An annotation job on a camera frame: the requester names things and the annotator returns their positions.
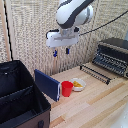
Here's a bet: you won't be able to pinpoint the beige woven folding screen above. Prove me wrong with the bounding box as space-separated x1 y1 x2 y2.
0 0 128 79

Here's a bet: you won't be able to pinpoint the yellow food pieces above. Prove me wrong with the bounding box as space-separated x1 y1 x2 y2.
73 80 84 89

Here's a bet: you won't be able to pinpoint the red plastic cup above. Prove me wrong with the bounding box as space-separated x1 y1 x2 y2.
60 80 75 98

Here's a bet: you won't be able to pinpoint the black fabric storage box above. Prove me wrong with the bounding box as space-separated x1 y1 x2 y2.
0 59 52 128

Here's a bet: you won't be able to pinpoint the black wire oven rack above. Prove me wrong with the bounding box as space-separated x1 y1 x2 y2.
79 64 112 85

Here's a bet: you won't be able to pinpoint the white bowl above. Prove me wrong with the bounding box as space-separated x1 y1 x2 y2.
69 77 87 93

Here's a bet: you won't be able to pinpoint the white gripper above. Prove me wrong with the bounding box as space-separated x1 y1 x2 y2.
45 27 81 58

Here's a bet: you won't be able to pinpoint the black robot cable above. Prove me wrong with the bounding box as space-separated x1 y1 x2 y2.
79 9 128 37

